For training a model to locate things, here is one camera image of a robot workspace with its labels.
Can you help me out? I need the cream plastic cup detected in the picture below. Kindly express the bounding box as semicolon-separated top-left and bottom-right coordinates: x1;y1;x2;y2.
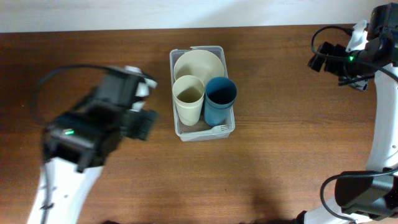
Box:
172;75;205;126

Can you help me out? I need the cream plastic bowl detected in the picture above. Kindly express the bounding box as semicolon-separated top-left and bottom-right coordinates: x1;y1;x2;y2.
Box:
173;50;225;86

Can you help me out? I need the blue plastic cup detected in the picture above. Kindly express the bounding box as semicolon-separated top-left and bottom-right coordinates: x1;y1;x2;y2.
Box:
204;77;238;126

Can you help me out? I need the white plastic fork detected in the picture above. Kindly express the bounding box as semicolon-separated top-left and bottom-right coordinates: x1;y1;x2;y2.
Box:
184;124;229;136

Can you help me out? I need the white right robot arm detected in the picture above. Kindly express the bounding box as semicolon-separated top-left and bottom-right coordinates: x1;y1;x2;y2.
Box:
294;17;397;223

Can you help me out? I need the clear plastic container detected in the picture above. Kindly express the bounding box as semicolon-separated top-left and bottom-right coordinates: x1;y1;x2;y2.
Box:
170;45;235;142

